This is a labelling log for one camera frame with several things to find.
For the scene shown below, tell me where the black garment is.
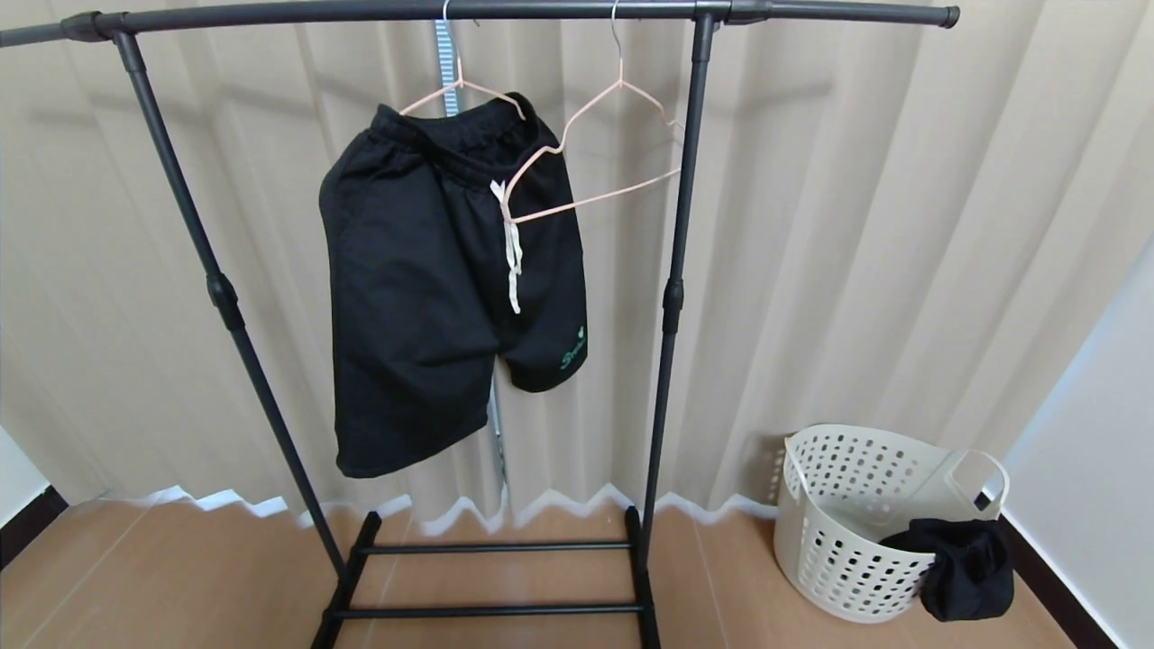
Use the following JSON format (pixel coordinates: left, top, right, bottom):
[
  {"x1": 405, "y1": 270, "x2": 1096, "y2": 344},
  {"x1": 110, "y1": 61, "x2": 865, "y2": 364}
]
[
  {"x1": 879, "y1": 517, "x2": 1016, "y2": 623},
  {"x1": 318, "y1": 92, "x2": 590, "y2": 480}
]

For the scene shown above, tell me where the pink clothes hanger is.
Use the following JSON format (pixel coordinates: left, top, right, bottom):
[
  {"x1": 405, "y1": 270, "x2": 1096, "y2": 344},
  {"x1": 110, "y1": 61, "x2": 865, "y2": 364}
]
[
  {"x1": 500, "y1": 0, "x2": 686, "y2": 226},
  {"x1": 399, "y1": 0, "x2": 528, "y2": 123}
]

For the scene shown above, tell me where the black clothes rack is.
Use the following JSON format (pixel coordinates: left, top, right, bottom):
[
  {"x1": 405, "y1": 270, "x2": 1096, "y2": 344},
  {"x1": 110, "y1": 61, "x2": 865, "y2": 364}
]
[{"x1": 0, "y1": 0, "x2": 961, "y2": 649}]

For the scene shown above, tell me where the white laundry basket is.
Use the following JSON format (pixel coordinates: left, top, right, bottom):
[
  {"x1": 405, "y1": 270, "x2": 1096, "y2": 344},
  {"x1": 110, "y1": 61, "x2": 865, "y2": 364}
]
[{"x1": 773, "y1": 424, "x2": 1011, "y2": 625}]

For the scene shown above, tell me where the beige curtain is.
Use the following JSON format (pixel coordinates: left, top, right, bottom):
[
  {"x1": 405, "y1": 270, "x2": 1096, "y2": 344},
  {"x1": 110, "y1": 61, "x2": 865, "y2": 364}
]
[{"x1": 0, "y1": 0, "x2": 1154, "y2": 528}]

